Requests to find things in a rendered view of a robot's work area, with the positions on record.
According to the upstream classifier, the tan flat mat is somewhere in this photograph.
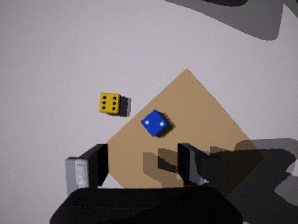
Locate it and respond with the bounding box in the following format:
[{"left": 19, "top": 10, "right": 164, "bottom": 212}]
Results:
[{"left": 105, "top": 68, "right": 264, "bottom": 197}]

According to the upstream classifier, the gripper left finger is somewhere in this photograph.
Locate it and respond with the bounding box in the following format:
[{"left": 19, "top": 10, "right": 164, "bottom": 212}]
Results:
[{"left": 65, "top": 144, "right": 109, "bottom": 196}]

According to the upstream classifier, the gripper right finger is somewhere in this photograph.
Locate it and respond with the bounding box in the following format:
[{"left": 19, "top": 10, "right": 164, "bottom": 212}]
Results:
[{"left": 177, "top": 143, "right": 223, "bottom": 194}]

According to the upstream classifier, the blue die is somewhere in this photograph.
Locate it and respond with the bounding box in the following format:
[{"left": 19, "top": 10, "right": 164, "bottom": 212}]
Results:
[{"left": 141, "top": 110, "right": 168, "bottom": 137}]

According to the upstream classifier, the yellow die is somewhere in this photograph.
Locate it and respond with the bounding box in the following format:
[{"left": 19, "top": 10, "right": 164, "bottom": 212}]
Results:
[{"left": 99, "top": 93, "right": 121, "bottom": 114}]

